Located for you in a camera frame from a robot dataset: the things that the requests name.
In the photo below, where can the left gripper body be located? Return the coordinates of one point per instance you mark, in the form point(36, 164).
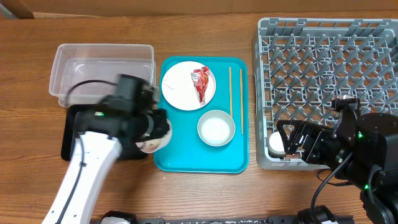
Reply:
point(157, 124)

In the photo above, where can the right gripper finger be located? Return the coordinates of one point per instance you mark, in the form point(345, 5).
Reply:
point(288, 141)
point(295, 123)

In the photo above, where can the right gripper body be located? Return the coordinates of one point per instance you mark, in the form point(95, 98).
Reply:
point(321, 147)

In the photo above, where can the white cup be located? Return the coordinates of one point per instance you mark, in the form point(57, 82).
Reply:
point(275, 145)

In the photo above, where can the pink bowl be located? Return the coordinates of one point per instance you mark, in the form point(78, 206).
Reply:
point(153, 145)

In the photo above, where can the red snack wrapper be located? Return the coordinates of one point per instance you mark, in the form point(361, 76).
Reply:
point(200, 78)

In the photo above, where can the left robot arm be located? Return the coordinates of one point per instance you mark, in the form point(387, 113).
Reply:
point(98, 147)

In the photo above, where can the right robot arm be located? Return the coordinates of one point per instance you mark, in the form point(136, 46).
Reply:
point(361, 149)

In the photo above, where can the grey dishwasher rack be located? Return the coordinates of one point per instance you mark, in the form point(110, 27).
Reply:
point(300, 64)

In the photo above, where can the black plastic tray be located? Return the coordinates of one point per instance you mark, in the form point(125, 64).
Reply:
point(73, 117)

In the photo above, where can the large white plate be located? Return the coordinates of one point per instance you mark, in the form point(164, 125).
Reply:
point(178, 90)

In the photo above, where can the teal serving tray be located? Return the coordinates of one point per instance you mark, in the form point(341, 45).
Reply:
point(186, 152)

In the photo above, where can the grey bowl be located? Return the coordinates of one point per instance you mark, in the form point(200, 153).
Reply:
point(216, 128)

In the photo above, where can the right wooden chopstick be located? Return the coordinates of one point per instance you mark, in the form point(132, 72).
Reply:
point(241, 99)

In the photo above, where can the wooden chopstick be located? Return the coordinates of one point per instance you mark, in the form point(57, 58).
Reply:
point(230, 92)
point(241, 99)

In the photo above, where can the left wooden chopstick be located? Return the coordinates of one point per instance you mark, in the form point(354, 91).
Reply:
point(230, 92)

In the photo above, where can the clear plastic bin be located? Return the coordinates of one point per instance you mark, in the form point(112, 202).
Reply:
point(75, 63)

